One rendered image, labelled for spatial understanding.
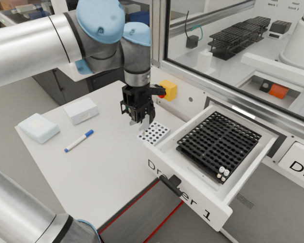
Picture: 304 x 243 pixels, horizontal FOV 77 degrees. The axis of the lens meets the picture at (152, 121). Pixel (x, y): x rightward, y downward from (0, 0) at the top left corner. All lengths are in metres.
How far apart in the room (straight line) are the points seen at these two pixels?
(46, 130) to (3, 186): 0.43
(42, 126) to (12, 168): 1.11
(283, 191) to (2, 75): 0.88
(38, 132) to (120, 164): 0.36
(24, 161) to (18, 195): 1.50
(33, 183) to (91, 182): 1.12
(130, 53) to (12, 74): 0.25
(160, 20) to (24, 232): 0.76
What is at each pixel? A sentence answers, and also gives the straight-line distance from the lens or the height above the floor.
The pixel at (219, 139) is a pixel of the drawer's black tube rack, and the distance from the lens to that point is 0.65.
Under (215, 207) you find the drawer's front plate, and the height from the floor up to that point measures 0.92.
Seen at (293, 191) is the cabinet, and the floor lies 0.72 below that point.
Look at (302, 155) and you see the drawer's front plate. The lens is 0.72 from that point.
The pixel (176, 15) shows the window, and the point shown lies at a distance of 0.79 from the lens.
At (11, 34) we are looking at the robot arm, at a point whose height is 1.27.
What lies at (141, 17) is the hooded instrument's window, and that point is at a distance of 1.31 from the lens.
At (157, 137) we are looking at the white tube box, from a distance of 0.77.
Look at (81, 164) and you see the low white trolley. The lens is 0.77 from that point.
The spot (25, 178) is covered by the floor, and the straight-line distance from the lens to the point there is 1.87.
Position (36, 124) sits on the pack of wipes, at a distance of 0.94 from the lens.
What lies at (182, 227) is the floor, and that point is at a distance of 1.44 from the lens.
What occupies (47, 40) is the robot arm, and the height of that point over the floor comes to 1.26.
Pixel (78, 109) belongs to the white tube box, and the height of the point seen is 0.81.
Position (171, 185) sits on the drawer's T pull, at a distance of 0.51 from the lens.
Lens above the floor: 1.36
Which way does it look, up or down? 43 degrees down
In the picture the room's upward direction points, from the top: straight up
